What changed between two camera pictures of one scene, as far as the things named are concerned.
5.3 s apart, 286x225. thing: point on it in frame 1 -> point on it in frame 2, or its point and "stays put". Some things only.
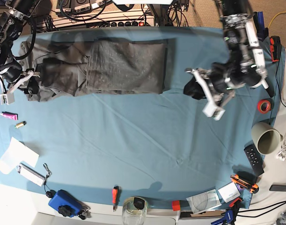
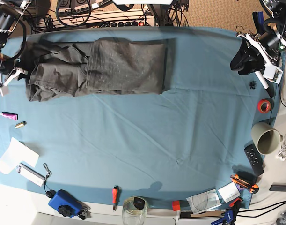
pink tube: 9,115 stays put
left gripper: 221,76 -> 271,72
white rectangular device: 31,174 stays put
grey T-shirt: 77,68 stays put
